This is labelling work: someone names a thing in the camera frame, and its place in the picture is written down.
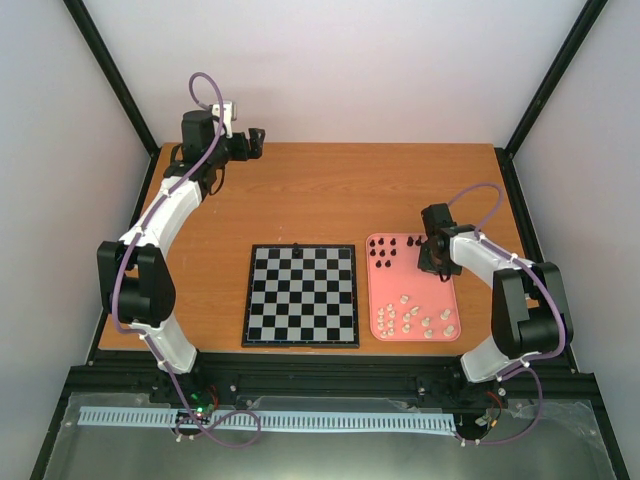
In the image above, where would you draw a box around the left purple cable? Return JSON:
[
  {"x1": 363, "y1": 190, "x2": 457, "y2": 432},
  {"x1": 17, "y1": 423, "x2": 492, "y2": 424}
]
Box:
[{"x1": 110, "y1": 72, "x2": 262, "y2": 449}]

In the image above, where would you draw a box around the right black frame post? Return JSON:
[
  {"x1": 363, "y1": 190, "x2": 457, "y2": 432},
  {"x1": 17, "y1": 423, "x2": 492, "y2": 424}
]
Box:
[{"x1": 503, "y1": 0, "x2": 609, "y2": 159}]

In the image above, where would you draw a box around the pink plastic tray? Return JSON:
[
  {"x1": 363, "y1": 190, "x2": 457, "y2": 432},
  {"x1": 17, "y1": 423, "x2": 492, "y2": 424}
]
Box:
[{"x1": 365, "y1": 233, "x2": 461, "y2": 342}]

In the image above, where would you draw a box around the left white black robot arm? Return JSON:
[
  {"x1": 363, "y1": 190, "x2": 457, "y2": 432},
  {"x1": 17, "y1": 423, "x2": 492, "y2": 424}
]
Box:
[{"x1": 97, "y1": 105, "x2": 266, "y2": 403}]

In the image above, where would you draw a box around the black aluminium frame base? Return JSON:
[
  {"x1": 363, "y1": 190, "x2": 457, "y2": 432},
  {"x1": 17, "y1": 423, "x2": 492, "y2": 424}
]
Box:
[{"x1": 63, "y1": 351, "x2": 602, "y2": 412}]

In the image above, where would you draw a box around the black white chess board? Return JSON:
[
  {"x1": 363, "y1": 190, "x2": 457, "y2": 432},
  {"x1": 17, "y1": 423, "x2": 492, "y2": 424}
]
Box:
[{"x1": 241, "y1": 243, "x2": 359, "y2": 348}]

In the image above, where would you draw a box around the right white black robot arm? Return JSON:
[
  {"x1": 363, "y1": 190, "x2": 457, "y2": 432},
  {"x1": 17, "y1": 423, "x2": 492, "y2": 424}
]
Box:
[{"x1": 417, "y1": 203, "x2": 573, "y2": 384}]

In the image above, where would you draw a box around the black frame post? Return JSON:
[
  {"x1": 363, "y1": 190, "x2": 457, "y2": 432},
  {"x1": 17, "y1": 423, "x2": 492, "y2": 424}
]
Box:
[
  {"x1": 63, "y1": 0, "x2": 160, "y2": 156},
  {"x1": 503, "y1": 0, "x2": 609, "y2": 159}
]

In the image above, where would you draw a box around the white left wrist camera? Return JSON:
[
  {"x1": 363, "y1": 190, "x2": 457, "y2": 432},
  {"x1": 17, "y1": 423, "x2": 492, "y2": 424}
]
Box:
[{"x1": 210, "y1": 100, "x2": 237, "y2": 138}]

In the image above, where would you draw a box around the left black frame post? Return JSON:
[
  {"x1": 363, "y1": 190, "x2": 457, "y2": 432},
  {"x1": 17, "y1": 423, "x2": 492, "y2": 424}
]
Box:
[{"x1": 63, "y1": 0, "x2": 160, "y2": 156}]

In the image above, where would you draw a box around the light blue slotted cable duct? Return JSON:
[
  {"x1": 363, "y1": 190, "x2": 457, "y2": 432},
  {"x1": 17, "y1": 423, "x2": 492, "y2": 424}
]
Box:
[{"x1": 77, "y1": 406, "x2": 456, "y2": 435}]

